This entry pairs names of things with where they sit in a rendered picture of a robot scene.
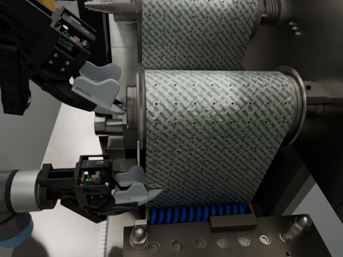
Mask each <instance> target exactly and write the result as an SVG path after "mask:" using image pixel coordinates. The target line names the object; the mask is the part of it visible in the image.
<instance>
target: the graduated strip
mask: <svg viewBox="0 0 343 257"><path fill-rule="evenodd" d="M110 161H112V170H113V159H111V160H110ZM109 217H110V216H108V215H107V220H105V221H103V222H100V231H99V242H98V248H97V257H107V246H108V231H109Z"/></svg>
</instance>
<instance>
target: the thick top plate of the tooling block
mask: <svg viewBox="0 0 343 257"><path fill-rule="evenodd" d="M298 216H299V215H286V216H271V217H257V218H256V220H257V223H258V224H257V226H256V228H249V229H236V230H222V231H214V232H211V231H210V226H209V222H208V221H198V222H183V223H168V224H153V225H146V232H147V234H148V237H149V242H148V244H147V246H146V247H145V248H144V249H141V250H136V249H134V248H132V247H131V245H130V241H129V240H130V234H131V233H132V230H133V228H134V227H135V226H124V238H123V257H332V256H331V254H330V252H329V250H328V248H327V246H326V245H325V243H324V241H323V239H322V237H321V235H320V234H319V232H318V230H317V228H316V227H315V225H314V223H313V221H312V224H311V226H310V230H309V231H308V233H307V235H306V236H304V237H300V236H297V235H295V234H294V233H293V232H292V231H291V229H290V227H289V224H290V222H291V221H292V220H293V219H294V218H295V217H298Z"/></svg>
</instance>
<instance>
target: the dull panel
mask: <svg viewBox="0 0 343 257"><path fill-rule="evenodd" d="M279 148H280V150H281V151H282V153H283V158H282V159H281V161H280V163H279V165H278V167H277V168H276V170H275V172H274V174H273V176H272V177H271V179H270V181H269V183H268V184H267V186H266V188H265V190H264V191H263V193H262V195H261V197H260V199H259V203H260V206H261V208H262V211H263V213H264V216H265V217H271V216H282V214H283V213H284V211H285V210H286V209H287V207H288V206H289V204H290V203H291V202H292V200H293V199H294V197H295V196H296V195H297V193H298V192H299V190H300V189H301V188H302V186H303V185H304V184H305V182H306V181H307V179H308V178H309V177H310V175H311V174H310V172H309V170H308V169H307V167H306V166H305V164H304V162H303V161H302V159H301V158H300V156H299V155H298V153H297V151H296V150H295V148H294V147H293V145H292V144H290V145H288V146H282V147H279Z"/></svg>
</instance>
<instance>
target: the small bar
mask: <svg viewBox="0 0 343 257"><path fill-rule="evenodd" d="M208 222H209V226H210V231H211V232H214V231H222V230H236V229H249V228H256V226H257V224H258V223H257V220H256V218H255V215H254V214H239V215H223V216H210V217H209V220H208Z"/></svg>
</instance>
